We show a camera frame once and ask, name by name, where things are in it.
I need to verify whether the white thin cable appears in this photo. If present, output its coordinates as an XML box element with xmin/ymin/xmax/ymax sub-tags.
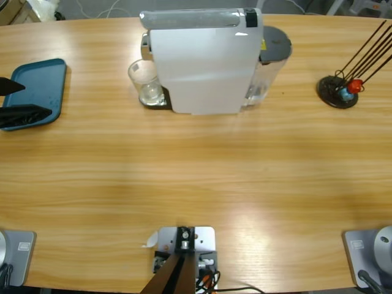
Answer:
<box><xmin>75</xmin><ymin>0</ymin><xmax>138</xmax><ymax>20</ymax></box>
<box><xmin>287</xmin><ymin>0</ymin><xmax>307</xmax><ymax>15</ymax></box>

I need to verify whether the black base cable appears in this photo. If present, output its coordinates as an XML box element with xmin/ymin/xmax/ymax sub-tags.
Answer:
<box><xmin>0</xmin><ymin>263</ymin><xmax>15</xmax><ymax>287</ymax></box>
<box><xmin>357</xmin><ymin>269</ymin><xmax>384</xmax><ymax>294</ymax></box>

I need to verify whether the white plastic stool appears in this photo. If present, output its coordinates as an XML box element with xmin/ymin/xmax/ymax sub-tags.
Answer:
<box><xmin>324</xmin><ymin>0</ymin><xmax>392</xmax><ymax>18</ymax></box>

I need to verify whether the white mount block dark post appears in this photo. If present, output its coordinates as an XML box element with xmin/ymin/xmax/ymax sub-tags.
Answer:
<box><xmin>140</xmin><ymin>225</ymin><xmax>220</xmax><ymax>294</ymax></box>

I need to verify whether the clear drinking glass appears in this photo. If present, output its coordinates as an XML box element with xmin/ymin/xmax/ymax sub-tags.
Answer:
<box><xmin>127</xmin><ymin>59</ymin><xmax>165</xmax><ymax>107</ymax></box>

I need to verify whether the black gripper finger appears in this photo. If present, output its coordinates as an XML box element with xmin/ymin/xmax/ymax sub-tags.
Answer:
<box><xmin>0</xmin><ymin>76</ymin><xmax>26</xmax><ymax>96</ymax></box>
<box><xmin>0</xmin><ymin>104</ymin><xmax>53</xmax><ymax>129</ymax></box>

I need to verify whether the black mount cable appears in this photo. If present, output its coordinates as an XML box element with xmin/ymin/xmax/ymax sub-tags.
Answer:
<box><xmin>195</xmin><ymin>269</ymin><xmax>264</xmax><ymax>294</ymax></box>

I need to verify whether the black capsule holder with rods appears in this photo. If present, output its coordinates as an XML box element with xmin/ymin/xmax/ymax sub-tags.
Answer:
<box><xmin>317</xmin><ymin>20</ymin><xmax>392</xmax><ymax>110</ymax></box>

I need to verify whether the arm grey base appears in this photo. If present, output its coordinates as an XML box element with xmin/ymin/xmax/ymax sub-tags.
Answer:
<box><xmin>342</xmin><ymin>225</ymin><xmax>392</xmax><ymax>290</ymax></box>
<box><xmin>0</xmin><ymin>229</ymin><xmax>37</xmax><ymax>287</ymax></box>

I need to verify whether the teal plastic tray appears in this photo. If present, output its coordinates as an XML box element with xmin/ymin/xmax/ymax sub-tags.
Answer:
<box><xmin>0</xmin><ymin>58</ymin><xmax>67</xmax><ymax>132</ymax></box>

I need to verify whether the white paper tab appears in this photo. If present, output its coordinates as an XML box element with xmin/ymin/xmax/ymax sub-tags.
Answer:
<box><xmin>140</xmin><ymin>231</ymin><xmax>159</xmax><ymax>249</ymax></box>

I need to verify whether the white capsule coffee machine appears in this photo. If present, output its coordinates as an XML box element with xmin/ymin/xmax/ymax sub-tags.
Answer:
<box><xmin>139</xmin><ymin>7</ymin><xmax>265</xmax><ymax>116</ymax></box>

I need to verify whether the brown cardboard box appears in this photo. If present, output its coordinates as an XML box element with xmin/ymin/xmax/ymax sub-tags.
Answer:
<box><xmin>0</xmin><ymin>0</ymin><xmax>41</xmax><ymax>27</ymax></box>

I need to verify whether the clear water tank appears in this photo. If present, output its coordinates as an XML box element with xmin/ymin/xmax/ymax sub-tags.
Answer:
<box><xmin>241</xmin><ymin>26</ymin><xmax>292</xmax><ymax>108</ymax></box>

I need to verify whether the white plastic bag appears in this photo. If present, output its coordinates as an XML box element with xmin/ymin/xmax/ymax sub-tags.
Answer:
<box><xmin>26</xmin><ymin>0</ymin><xmax>61</xmax><ymax>20</ymax></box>

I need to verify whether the red coffee capsule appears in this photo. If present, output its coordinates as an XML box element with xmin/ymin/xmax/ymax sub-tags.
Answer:
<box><xmin>349</xmin><ymin>78</ymin><xmax>364</xmax><ymax>94</ymax></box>

